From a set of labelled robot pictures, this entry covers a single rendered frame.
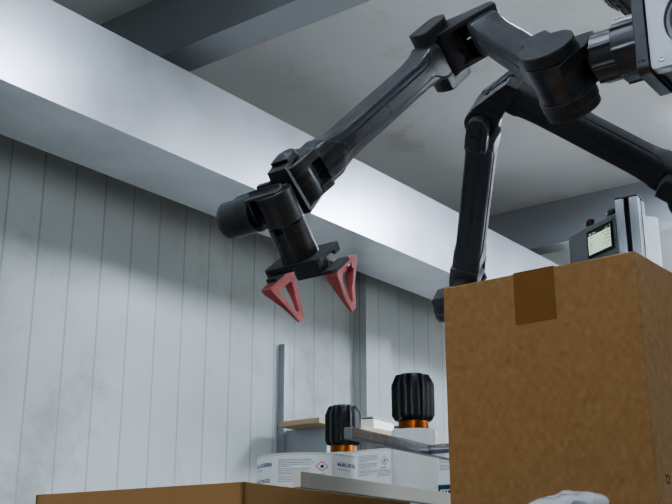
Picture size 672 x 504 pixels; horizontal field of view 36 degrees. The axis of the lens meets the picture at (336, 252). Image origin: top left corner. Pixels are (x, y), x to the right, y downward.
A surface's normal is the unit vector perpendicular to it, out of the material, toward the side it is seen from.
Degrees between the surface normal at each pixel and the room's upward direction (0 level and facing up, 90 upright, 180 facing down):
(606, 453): 90
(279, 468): 90
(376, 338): 90
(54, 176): 90
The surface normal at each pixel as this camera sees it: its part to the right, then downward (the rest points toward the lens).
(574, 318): -0.62, -0.24
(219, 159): 0.80, -0.18
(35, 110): 0.00, 0.95
